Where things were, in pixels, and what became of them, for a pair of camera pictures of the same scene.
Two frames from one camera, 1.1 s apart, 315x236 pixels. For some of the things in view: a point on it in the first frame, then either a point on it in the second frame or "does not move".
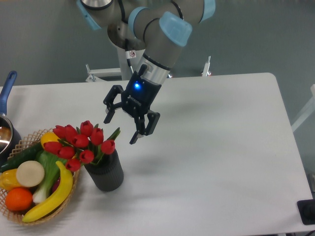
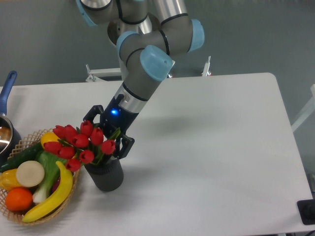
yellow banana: [66, 188] does not move
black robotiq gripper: [138, 96] -> [112, 117]
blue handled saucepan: [10, 135] does not move
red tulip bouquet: [81, 146] does not move
